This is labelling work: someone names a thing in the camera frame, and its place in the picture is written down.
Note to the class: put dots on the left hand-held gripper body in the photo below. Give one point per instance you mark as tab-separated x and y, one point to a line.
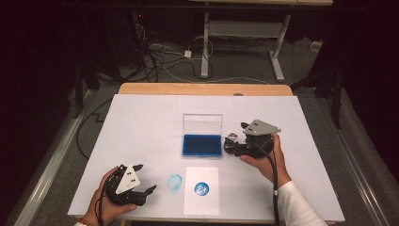
127	182

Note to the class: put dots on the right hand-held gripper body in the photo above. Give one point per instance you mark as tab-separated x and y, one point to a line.
260	128

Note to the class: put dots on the black stamp with clear knob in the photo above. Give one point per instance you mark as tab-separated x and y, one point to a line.
232	137

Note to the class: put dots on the person's left hand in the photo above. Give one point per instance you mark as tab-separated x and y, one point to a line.
106	210

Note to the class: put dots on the person's right hand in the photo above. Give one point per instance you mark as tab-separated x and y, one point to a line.
269	166

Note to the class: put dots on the white table cover board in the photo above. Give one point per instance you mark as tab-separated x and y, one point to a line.
141	125

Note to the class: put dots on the white paper sheet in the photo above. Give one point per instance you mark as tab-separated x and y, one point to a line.
200	205

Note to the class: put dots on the wooden table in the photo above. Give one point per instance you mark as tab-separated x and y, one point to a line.
204	89

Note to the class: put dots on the black metal stand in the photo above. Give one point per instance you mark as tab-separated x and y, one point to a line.
336	103

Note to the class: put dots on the white power adapter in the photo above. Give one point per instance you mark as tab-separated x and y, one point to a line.
187	53

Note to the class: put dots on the dark curtain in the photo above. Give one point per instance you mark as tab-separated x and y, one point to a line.
373	62
31	78

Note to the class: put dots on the black equipment with red light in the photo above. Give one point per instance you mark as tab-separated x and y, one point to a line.
138	34

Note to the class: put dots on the aluminium rail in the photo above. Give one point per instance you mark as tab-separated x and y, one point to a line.
47	172
357	163

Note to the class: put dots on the white metal frame desk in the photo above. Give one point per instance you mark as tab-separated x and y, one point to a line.
241	29

